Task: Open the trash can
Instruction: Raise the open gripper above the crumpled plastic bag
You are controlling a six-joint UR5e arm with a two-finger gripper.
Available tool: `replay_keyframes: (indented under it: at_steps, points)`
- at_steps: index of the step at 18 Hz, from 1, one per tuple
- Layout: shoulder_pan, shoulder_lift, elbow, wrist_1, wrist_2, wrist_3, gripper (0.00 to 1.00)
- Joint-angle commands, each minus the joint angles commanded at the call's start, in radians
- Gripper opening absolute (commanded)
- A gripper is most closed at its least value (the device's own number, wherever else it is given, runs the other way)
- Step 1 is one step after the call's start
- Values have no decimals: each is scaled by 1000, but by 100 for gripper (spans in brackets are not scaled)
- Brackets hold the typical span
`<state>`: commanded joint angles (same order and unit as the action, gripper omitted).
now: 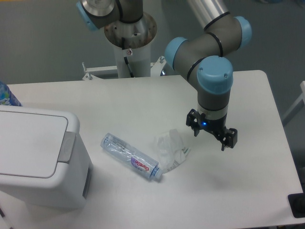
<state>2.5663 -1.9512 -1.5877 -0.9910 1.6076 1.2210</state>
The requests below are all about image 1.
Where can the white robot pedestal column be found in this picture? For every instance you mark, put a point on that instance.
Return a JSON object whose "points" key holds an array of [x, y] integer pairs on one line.
{"points": [[132, 45]]}

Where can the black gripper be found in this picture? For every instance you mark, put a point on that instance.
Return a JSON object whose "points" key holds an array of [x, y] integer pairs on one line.
{"points": [[198, 122]]}

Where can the white trash can lid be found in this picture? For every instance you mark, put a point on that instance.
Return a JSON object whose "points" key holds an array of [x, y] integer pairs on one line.
{"points": [[30, 143]]}

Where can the crumpled white plastic wrapper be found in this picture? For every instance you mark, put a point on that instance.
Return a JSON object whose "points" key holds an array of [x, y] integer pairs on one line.
{"points": [[170, 150]]}

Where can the white frame at right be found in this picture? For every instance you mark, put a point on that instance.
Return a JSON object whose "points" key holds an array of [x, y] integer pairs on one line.
{"points": [[296, 106]]}

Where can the black box at table edge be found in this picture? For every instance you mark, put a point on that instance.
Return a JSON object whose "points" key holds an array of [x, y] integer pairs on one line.
{"points": [[297, 204]]}

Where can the empty clear plastic bottle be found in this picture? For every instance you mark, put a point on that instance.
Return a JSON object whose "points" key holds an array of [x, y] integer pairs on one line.
{"points": [[143, 164]]}

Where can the white trash can body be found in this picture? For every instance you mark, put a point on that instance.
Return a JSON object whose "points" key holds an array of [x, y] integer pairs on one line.
{"points": [[66, 188]]}

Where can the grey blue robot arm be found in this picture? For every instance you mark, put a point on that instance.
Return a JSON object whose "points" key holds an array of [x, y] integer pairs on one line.
{"points": [[201, 62]]}

